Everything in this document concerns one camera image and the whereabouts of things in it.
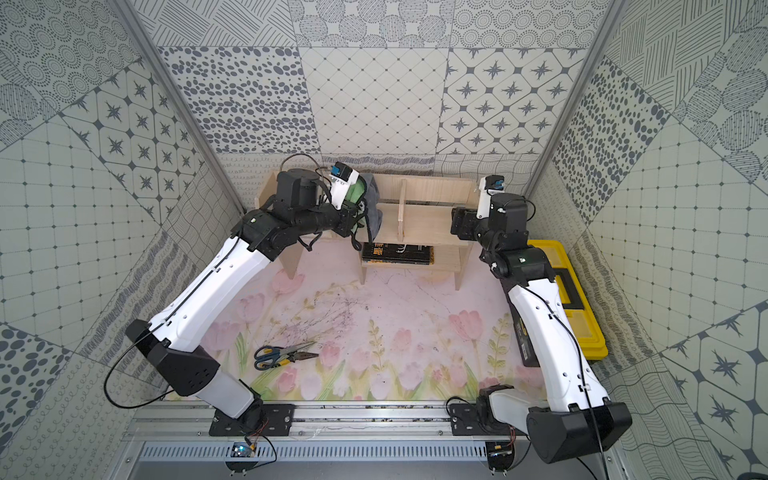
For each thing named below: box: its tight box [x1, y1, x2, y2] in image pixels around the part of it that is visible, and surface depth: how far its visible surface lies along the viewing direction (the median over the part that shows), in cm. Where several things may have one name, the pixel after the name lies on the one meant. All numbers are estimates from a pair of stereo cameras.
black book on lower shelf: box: [361, 242, 435, 265], surface depth 92 cm
